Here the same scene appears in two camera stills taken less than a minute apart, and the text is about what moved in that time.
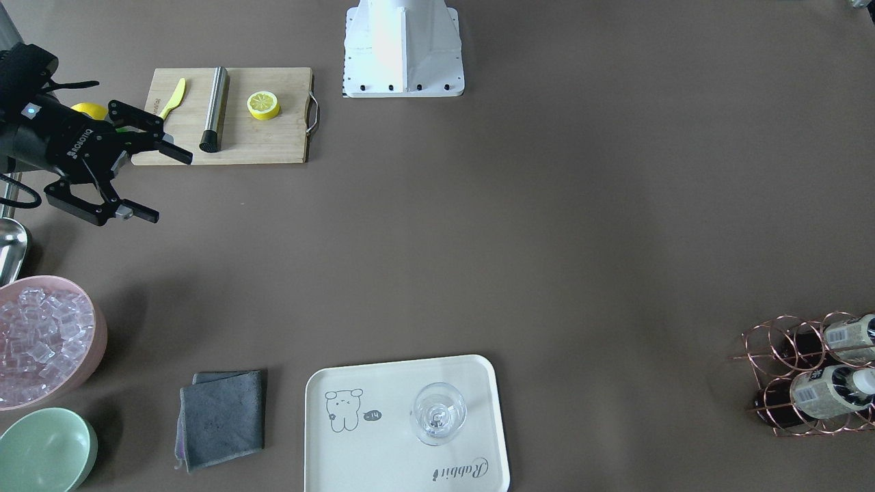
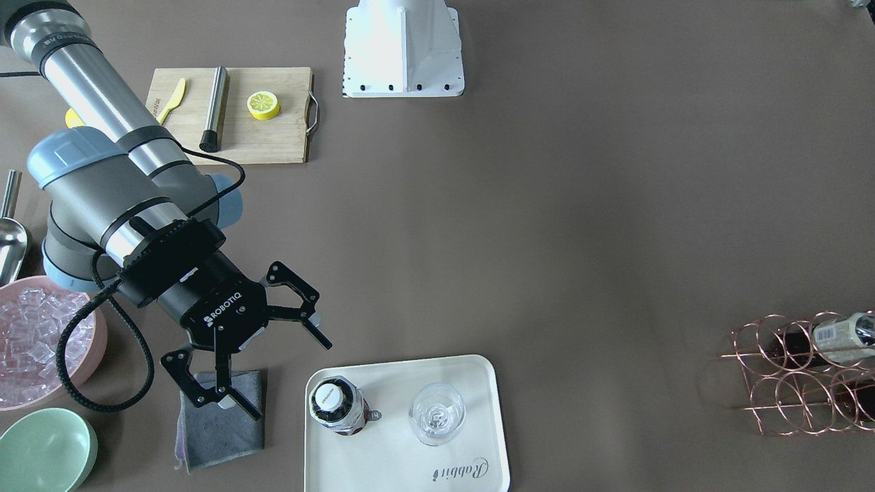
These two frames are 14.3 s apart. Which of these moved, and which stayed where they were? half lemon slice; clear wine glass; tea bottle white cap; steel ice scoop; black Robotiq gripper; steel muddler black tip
Moved: black Robotiq gripper; tea bottle white cap
Stayed: half lemon slice; clear wine glass; steel muddler black tip; steel ice scoop
